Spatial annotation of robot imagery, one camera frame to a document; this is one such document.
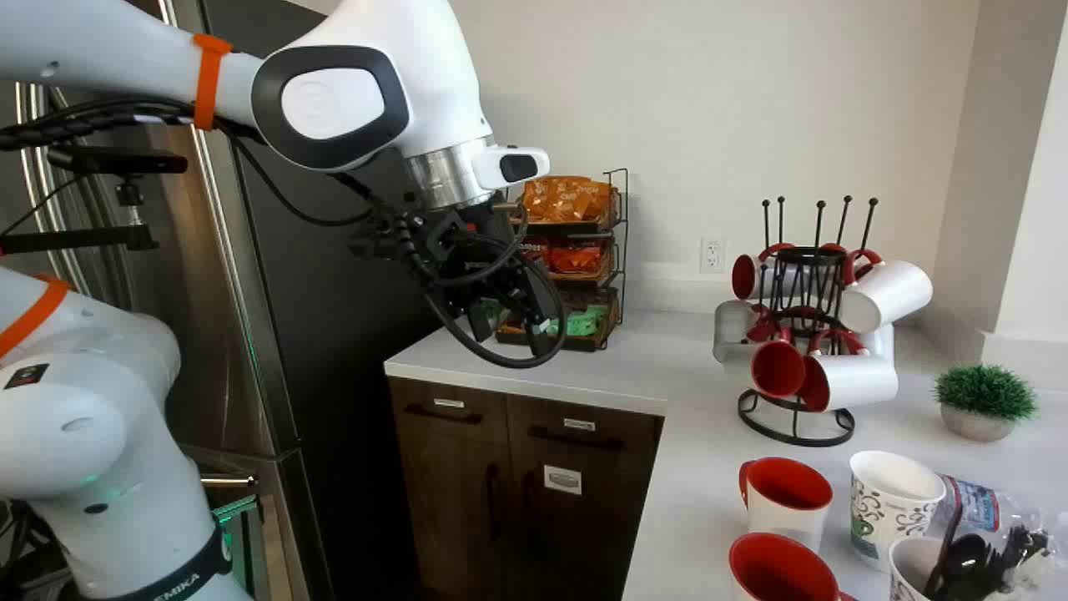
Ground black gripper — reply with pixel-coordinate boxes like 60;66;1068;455
413;205;567;365

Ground white mug red interior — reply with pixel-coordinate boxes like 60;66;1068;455
838;258;934;334
798;349;902;414
713;296;773;368
728;251;773;303
738;455;838;552
748;338;813;405
725;530;862;601

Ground black metal mug stand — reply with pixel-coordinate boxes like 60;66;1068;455
730;194;896;449

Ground green snack packet pile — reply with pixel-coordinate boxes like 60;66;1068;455
553;303;612;343

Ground wicker basket with red snacks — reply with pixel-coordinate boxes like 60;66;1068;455
531;261;617;286

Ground red snack packet pile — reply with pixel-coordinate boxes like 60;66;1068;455
531;241;612;279

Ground wicker basket with chips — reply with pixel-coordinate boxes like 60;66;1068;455
517;205;622;241

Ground orange chip bag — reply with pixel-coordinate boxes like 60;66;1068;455
517;173;622;228

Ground large white cabinet label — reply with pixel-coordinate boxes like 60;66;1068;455
540;460;584;496

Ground dark wood base cabinet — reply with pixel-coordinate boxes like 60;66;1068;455
383;375;668;601

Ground dark steel refrigerator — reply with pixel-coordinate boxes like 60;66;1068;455
144;0;461;601

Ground printed paper cup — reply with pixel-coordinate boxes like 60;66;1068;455
849;447;948;569

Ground white cup holding utensils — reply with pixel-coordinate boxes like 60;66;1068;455
884;534;963;601

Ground potted green plant grey pot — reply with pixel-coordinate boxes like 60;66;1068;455
934;365;1041;445

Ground clear plastic wrapper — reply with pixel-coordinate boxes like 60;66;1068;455
940;473;1057;601

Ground black plastic utensils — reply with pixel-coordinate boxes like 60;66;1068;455
922;523;1055;601

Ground black cabinet drawer handle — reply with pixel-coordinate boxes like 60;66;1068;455
529;423;629;455
406;402;486;428

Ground black wire snack rack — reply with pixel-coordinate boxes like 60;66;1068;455
493;162;634;353

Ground white wall outlet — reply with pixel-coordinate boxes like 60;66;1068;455
697;232;728;278

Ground black tripod mount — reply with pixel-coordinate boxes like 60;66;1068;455
0;140;194;258

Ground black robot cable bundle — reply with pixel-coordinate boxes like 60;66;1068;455
0;96;572;375

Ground long orange velcro strap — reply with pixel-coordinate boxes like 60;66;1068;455
0;278;74;362

